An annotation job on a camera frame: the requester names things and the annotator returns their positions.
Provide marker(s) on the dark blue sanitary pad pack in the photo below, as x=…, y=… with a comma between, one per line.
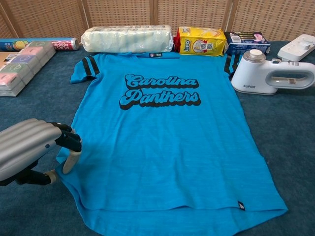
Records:
x=246, y=44

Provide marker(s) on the teal carpet table cover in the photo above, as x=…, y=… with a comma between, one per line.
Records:
x=283, y=135

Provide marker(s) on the white tissue paper pack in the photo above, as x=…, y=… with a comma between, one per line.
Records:
x=128, y=39

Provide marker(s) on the wooden rattan folding screen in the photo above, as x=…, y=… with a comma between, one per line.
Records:
x=123, y=12

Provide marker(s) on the white handheld garment steamer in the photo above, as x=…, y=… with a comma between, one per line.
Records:
x=248, y=76

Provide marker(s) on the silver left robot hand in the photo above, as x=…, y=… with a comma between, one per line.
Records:
x=22, y=145

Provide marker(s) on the blue Carolina Panthers t-shirt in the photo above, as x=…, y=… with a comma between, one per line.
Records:
x=160, y=152

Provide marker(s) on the pastel pocket tissue pack stack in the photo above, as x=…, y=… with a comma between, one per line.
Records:
x=22, y=68

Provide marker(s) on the white power strip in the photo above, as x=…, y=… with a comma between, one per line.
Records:
x=289, y=52

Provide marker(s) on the blue plastic wrap roll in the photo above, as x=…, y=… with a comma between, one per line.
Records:
x=14, y=44

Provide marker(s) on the yellow biscuit pack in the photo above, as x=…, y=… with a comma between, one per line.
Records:
x=199, y=41

